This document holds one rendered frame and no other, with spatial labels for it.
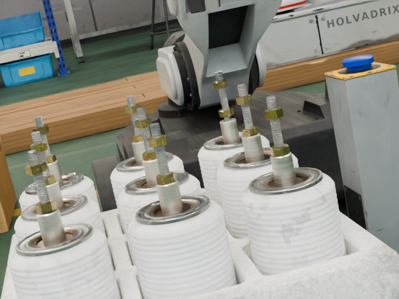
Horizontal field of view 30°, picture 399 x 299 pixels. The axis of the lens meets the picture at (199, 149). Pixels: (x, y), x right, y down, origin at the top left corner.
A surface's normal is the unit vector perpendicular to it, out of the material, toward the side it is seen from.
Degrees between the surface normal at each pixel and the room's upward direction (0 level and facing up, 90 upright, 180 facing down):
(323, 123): 46
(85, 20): 90
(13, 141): 90
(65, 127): 90
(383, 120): 90
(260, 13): 130
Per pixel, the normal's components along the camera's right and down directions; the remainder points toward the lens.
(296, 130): 0.00, -0.54
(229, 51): 0.07, -0.32
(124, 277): -0.20, -0.96
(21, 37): 0.22, 0.27
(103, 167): -0.16, -0.84
